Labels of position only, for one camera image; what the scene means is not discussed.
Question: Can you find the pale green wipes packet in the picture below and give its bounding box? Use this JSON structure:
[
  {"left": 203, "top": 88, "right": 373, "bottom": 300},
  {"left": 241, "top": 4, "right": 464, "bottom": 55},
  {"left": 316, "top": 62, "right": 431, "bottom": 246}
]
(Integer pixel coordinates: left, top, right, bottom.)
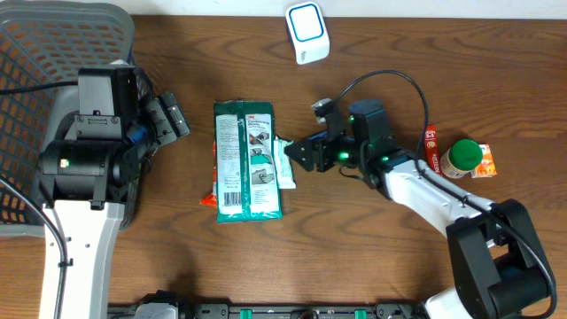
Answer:
[{"left": 274, "top": 137, "right": 297, "bottom": 190}]

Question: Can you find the green snack packet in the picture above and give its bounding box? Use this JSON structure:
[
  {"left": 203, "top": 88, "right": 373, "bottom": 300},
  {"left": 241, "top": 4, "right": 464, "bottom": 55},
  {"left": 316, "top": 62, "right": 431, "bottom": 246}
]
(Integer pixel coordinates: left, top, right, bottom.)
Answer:
[{"left": 214, "top": 100, "right": 283, "bottom": 224}]

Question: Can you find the red Nescafe stick sachet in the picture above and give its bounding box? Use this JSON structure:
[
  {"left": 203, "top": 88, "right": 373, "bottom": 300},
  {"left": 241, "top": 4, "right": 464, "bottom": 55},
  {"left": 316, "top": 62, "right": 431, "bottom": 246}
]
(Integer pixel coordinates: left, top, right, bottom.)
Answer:
[{"left": 424, "top": 125, "right": 442, "bottom": 175}]

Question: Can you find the red snack packet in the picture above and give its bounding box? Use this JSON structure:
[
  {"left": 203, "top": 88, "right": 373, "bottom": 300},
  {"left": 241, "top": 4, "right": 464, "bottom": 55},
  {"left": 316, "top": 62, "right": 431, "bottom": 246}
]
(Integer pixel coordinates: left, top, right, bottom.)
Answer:
[{"left": 200, "top": 143, "right": 218, "bottom": 208}]

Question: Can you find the green lid jar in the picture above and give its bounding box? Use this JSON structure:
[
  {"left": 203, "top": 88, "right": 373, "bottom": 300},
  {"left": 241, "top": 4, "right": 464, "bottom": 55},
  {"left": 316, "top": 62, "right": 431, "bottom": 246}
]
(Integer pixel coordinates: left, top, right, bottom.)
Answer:
[{"left": 440, "top": 139, "right": 483, "bottom": 179}]

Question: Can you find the small orange carton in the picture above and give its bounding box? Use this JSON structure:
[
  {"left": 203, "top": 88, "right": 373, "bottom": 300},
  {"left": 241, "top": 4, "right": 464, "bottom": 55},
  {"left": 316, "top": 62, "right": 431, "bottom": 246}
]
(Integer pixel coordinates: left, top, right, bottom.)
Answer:
[{"left": 470, "top": 144, "right": 497, "bottom": 178}]

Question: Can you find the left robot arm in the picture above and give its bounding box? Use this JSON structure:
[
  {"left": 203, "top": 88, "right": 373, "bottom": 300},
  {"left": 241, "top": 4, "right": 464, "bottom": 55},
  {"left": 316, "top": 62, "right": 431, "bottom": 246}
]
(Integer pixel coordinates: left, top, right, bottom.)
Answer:
[{"left": 38, "top": 63, "right": 190, "bottom": 318}]

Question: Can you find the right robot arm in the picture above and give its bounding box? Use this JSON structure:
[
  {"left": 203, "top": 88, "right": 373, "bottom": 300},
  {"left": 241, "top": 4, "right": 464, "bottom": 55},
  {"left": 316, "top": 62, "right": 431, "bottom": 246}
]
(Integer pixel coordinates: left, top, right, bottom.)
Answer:
[{"left": 284, "top": 99, "right": 556, "bottom": 318}]

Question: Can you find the white barcode scanner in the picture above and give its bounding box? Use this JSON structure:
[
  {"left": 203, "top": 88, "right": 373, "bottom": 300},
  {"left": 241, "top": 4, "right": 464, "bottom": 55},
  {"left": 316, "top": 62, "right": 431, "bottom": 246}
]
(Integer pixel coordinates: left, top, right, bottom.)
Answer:
[{"left": 284, "top": 1, "right": 330, "bottom": 65}]

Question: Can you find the grey plastic shopping basket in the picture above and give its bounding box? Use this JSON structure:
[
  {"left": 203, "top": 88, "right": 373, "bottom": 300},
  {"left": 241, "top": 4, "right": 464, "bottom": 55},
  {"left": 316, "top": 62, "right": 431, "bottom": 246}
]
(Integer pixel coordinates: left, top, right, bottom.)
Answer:
[{"left": 0, "top": 0, "right": 154, "bottom": 238}]

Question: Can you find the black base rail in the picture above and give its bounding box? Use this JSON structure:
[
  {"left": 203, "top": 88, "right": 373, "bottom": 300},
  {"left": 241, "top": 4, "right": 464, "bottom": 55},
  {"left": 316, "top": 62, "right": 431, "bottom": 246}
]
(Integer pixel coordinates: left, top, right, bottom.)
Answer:
[{"left": 106, "top": 302, "right": 426, "bottom": 319}]

